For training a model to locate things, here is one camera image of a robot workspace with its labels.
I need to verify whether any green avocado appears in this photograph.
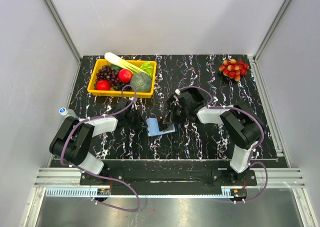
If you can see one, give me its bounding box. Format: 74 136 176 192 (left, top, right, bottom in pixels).
110 64 122 71

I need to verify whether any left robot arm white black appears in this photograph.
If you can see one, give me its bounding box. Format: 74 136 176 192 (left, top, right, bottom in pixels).
49 98 147 185

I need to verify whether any white daikon radish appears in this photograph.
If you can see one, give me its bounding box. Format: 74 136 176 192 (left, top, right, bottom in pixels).
104 52 145 74

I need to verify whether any green cantaloupe melon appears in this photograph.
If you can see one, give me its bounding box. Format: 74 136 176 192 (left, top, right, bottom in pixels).
130 72 152 93

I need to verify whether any yellow plastic bin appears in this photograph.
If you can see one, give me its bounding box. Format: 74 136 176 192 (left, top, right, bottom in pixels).
87 59 157 99

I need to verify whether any dark blue grape bunch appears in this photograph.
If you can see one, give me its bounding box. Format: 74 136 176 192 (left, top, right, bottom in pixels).
112 83 132 92

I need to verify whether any green lettuce leaf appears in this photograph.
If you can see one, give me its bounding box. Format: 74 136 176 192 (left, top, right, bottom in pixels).
140 61 154 78

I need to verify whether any black card tray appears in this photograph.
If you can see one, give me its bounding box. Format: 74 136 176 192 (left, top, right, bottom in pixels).
184 86 213 106

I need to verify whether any red apple lower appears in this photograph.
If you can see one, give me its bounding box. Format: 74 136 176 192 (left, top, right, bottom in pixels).
95 79 111 91

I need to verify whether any red apple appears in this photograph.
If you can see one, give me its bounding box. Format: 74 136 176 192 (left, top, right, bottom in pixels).
95 79 111 91
118 69 133 84

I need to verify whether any blue card holder wallet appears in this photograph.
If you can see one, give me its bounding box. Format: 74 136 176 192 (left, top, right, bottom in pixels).
146 117 176 137

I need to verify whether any purple grape bunch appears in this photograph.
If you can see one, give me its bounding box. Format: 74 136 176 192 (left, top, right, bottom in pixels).
95 65 120 87

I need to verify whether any red apple upper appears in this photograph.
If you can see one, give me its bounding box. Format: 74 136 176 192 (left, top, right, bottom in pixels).
118 69 133 84

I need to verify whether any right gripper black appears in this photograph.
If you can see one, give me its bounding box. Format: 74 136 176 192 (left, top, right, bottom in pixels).
163 103 189 125

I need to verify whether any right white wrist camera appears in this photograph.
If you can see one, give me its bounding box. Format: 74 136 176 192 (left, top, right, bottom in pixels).
174 89 181 95

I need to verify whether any red lychee bunch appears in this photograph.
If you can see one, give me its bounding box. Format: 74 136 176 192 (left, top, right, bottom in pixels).
218 58 249 82

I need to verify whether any clear water bottle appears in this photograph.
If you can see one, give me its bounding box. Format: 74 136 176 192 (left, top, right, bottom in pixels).
59 107 79 120

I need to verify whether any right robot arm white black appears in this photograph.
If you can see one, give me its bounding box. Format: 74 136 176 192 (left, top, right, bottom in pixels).
164 89 266 185

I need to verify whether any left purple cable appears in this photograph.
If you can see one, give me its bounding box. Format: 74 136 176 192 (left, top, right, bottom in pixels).
59 84 142 212

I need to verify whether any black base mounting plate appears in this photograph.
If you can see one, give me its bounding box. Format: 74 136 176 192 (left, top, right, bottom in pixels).
79 159 258 197

